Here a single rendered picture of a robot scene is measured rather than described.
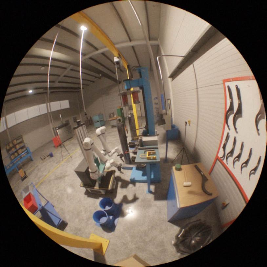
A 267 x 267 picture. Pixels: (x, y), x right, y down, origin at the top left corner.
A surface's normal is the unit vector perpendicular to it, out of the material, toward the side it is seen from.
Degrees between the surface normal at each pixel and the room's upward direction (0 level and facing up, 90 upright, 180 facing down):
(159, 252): 0
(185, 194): 0
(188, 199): 0
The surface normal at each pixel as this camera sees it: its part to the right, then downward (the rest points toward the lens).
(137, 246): -0.15, -0.93
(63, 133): 0.95, -0.04
